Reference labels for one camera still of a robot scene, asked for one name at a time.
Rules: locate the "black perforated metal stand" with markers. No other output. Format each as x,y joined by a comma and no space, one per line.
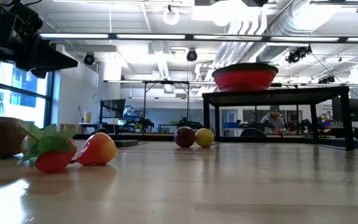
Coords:
275,95

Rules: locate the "silver ventilation duct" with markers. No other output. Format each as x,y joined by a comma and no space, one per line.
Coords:
306,21

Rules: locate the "yellow toy lemon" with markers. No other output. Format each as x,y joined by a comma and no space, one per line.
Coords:
204,137

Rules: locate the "black metal rig frame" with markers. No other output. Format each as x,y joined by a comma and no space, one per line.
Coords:
166,82

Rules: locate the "black aluminium table frame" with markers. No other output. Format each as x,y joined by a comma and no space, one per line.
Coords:
129,137

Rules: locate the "black arched bracket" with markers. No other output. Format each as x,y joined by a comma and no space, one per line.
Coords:
100,130

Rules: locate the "person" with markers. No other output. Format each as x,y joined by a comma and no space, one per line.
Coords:
273,119

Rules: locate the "yellow container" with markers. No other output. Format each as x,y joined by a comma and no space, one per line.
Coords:
87,116

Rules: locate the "long ceiling light bar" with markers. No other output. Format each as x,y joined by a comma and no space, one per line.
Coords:
151,36

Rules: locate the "dark green room plant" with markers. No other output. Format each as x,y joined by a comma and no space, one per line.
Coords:
144,123

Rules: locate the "dark red toy pomegranate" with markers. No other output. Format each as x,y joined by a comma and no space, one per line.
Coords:
184,137

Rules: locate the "black ceiling spotlight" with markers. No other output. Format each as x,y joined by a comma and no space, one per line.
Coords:
89,58
192,55
297,54
326,79

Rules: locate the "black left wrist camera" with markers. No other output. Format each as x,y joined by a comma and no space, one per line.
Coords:
26,18

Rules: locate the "red toy strawberry green leaves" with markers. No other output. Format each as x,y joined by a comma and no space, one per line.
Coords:
54,160

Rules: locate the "dark computer monitor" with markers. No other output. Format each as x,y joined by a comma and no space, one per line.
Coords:
115,105
353,109

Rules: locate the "red collapsible bowl grey rim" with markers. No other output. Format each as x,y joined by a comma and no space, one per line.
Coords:
244,81

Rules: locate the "dark rounded chair back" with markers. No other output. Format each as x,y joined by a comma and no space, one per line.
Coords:
253,132

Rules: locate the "window with dark frame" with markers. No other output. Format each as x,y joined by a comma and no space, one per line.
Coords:
23,81

